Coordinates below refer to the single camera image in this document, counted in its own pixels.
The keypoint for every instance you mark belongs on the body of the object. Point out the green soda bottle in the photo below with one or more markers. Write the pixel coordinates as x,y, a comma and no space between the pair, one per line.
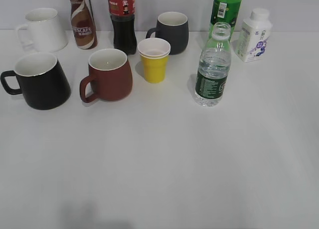
224,11

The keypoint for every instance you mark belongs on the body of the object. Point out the white inner paper cup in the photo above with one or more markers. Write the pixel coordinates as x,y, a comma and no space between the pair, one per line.
154,47

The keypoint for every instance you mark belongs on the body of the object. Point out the white ceramic mug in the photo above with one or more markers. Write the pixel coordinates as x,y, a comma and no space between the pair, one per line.
45,28

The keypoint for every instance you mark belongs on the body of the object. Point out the yellow paper cup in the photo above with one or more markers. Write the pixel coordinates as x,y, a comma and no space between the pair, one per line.
154,68

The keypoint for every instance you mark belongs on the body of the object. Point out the cola bottle red label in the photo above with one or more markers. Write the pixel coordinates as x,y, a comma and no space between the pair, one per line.
122,14

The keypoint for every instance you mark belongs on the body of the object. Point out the dark grey ceramic mug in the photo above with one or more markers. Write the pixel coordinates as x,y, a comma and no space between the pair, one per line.
173,27

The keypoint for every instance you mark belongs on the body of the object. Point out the black ceramic mug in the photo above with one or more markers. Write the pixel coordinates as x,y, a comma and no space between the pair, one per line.
41,80

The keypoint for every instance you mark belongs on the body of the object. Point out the brown Nescafe coffee bottle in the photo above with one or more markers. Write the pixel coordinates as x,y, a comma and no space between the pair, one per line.
82,25

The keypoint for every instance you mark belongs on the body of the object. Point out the white yogurt drink bottle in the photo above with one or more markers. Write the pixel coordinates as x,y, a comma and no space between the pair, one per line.
254,35

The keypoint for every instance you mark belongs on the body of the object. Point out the red-brown ceramic mug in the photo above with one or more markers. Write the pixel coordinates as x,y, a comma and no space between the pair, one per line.
110,76

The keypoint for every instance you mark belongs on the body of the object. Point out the clear water bottle green label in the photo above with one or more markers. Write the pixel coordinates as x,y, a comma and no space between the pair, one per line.
214,66

